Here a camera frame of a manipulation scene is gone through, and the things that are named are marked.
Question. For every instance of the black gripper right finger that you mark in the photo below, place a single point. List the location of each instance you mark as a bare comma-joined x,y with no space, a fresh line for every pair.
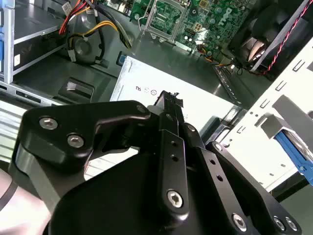
227,176

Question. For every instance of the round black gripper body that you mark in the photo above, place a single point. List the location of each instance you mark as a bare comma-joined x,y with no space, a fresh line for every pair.
117,200

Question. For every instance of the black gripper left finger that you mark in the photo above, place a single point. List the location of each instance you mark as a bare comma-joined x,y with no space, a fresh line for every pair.
61,122

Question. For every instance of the hard disk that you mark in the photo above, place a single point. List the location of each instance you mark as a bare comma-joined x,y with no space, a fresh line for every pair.
288,144

